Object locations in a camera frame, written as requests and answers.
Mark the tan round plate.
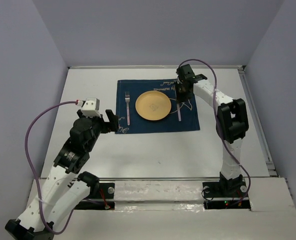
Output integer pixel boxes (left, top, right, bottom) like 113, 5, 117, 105
135, 90, 172, 121

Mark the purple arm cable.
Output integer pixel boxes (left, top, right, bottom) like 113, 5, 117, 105
24, 99, 75, 235
176, 59, 251, 207

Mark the dark blue patterned cloth napkin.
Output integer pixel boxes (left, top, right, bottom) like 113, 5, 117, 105
116, 79, 200, 134

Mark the knife with pink handle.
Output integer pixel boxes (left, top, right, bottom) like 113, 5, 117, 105
177, 103, 181, 122

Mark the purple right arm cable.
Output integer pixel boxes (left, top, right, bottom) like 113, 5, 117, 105
176, 59, 251, 207

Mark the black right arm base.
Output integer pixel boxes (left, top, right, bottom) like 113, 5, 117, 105
201, 181, 251, 210

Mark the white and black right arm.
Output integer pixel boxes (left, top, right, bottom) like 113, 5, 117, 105
175, 64, 249, 196

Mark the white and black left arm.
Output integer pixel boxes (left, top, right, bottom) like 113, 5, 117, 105
5, 109, 118, 240

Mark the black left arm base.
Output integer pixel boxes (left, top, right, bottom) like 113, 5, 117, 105
75, 182, 115, 211

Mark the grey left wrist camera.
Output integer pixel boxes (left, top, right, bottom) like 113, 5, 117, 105
81, 97, 101, 118

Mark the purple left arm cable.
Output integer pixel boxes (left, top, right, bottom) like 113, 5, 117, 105
24, 99, 75, 235

